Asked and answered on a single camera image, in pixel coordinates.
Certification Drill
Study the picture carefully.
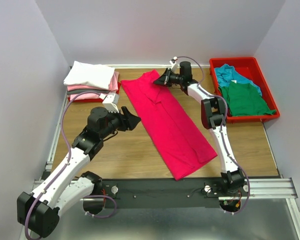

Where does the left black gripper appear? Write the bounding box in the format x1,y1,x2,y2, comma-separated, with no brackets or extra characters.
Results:
100,106,142,140

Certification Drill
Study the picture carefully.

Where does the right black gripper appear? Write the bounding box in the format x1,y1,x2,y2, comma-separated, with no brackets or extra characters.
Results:
151,68,182,89

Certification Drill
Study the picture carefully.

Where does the magenta t shirt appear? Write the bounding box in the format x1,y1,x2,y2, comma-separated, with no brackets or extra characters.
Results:
121,70,217,181

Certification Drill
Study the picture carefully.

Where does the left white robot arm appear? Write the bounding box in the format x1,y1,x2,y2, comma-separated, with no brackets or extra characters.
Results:
16,106,141,240

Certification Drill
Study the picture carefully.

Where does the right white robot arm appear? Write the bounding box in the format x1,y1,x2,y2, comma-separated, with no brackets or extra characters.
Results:
154,57,251,197

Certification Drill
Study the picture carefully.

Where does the red folded t shirt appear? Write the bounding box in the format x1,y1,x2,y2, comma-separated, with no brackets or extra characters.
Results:
67,82,121,103

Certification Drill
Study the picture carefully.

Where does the pink folded t shirt lower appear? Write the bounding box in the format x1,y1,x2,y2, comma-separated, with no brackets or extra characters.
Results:
68,87,119,102

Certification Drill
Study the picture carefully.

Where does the blue t shirt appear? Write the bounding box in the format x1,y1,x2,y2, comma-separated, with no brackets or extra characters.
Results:
214,64,262,96

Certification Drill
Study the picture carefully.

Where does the grey folded t shirt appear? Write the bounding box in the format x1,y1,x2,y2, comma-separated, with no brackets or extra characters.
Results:
67,89,110,95

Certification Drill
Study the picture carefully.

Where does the white folded t shirt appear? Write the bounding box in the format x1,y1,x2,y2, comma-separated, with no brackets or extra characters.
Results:
63,60,115,89

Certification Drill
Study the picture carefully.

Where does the green t shirt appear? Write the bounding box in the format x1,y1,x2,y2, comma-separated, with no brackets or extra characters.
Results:
218,81,277,117

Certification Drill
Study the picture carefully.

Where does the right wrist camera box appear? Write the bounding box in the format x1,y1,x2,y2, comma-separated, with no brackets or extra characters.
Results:
169,56,179,72

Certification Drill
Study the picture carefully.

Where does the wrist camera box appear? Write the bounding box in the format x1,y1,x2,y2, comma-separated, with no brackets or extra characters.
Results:
102,93,120,113
169,56,179,72

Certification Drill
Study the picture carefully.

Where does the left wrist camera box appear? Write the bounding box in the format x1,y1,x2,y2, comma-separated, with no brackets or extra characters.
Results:
102,93,120,113

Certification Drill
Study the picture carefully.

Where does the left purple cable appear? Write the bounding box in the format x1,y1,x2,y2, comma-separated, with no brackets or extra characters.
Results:
24,90,118,240

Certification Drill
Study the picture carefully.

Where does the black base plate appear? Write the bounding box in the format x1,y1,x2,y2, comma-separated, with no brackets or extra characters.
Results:
82,177,251,210

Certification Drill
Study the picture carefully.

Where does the aluminium frame rail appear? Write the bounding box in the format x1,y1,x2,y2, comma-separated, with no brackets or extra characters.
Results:
45,177,297,204

